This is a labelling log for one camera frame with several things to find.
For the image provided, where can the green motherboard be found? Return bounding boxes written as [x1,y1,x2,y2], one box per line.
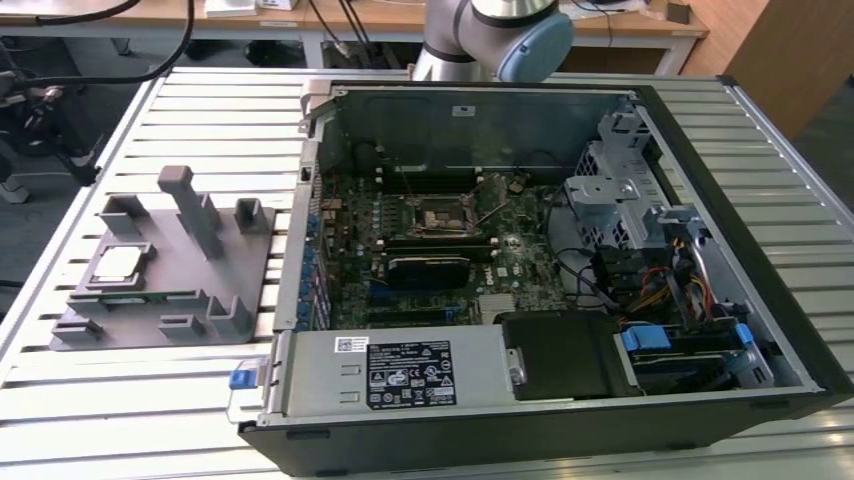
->
[310,169,582,331]

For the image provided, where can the CPU socket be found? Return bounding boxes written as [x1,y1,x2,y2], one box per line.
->
[408,192,484,240]

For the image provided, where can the black PC case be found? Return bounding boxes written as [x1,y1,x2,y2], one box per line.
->
[226,78,854,479]

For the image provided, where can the grey plastic parts rack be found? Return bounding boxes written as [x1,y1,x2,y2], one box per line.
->
[50,164,280,354]

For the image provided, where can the small black graphics card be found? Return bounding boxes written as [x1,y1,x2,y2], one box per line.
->
[385,255,473,291]

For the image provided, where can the black RAM slot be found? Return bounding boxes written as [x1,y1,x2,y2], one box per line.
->
[378,178,488,194]
[385,238,497,250]
[385,247,500,262]
[377,167,485,182]

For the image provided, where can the green RAM stick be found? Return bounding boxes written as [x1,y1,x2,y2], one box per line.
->
[98,294,173,305]

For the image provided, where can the wooden cabinet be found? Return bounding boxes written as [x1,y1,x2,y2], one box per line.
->
[680,0,854,141]

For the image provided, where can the silver metal drive cage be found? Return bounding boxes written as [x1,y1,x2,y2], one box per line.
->
[564,112,676,251]

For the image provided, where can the black expansion slot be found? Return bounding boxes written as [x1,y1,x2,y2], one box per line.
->
[366,308,462,324]

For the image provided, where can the silver power supply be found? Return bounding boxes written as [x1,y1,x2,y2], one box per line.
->
[264,327,529,420]

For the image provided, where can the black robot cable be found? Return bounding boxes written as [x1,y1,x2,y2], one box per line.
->
[0,0,199,87]

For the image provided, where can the blue disk carrier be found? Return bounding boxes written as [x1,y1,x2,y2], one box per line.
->
[618,323,673,362]

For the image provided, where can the silver CPU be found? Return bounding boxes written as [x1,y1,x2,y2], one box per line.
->
[91,245,150,285]

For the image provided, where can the coloured power wire bundle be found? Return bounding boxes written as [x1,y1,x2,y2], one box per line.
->
[617,238,711,324]

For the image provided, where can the metal socket cover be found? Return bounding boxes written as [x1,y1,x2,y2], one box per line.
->
[465,172,513,214]

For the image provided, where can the silver chipset heatsink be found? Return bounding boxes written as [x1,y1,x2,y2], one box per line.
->
[478,294,520,322]

